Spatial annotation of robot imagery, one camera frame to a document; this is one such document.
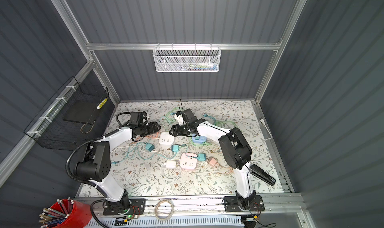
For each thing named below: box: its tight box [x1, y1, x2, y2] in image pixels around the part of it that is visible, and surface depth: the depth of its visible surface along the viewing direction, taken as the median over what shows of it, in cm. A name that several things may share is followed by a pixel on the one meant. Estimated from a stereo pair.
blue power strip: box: [192, 135, 208, 144], surface depth 98 cm
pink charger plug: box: [208, 156, 219, 166], surface depth 88 cm
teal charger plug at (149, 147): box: [145, 143, 155, 152], surface depth 94 cm
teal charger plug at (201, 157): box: [196, 153, 207, 162], surface depth 90 cm
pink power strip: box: [180, 152, 198, 171], surface depth 88 cm
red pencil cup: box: [38, 197, 92, 228], surface depth 62 cm
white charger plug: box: [165, 160, 177, 168], surface depth 87 cm
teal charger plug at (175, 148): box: [171, 144, 180, 153], surface depth 94 cm
